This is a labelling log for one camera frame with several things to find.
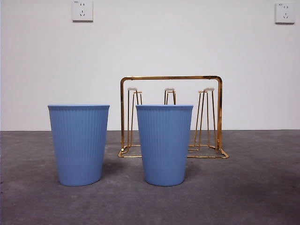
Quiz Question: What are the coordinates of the white wall socket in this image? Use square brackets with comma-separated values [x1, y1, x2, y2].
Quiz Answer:
[274, 2, 296, 25]
[72, 0, 94, 23]

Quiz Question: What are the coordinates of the blue ribbed plastic cup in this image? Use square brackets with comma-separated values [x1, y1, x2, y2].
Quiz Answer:
[135, 104, 194, 187]
[47, 104, 110, 187]

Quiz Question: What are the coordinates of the gold wire cup rack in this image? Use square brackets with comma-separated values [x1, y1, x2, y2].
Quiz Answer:
[117, 75, 230, 159]

